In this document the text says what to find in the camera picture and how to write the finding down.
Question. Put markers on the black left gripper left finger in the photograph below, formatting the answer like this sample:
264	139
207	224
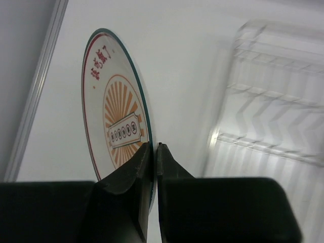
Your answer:
114	209

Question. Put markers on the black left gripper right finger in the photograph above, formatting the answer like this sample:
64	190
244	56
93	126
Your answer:
232	209

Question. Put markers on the plate with orange sunburst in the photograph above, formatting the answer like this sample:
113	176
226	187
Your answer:
117	115

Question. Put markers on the metal wire dish rack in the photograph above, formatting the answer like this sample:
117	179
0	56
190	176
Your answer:
270	116

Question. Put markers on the aluminium table frame rail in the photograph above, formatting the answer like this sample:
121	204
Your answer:
13	165

